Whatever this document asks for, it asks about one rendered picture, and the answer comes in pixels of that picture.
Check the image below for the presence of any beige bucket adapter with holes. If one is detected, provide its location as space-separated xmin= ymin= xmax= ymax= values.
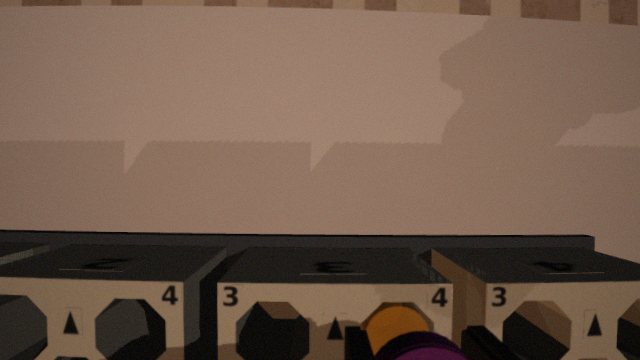
xmin=0 ymin=244 xmax=227 ymax=360
xmin=0 ymin=242 xmax=51 ymax=265
xmin=217 ymin=247 xmax=453 ymax=360
xmin=431 ymin=247 xmax=640 ymax=360

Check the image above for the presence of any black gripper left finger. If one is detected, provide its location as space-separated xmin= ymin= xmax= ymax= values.
xmin=344 ymin=326 xmax=375 ymax=360

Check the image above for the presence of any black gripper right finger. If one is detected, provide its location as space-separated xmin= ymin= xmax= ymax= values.
xmin=461 ymin=325 xmax=521 ymax=360

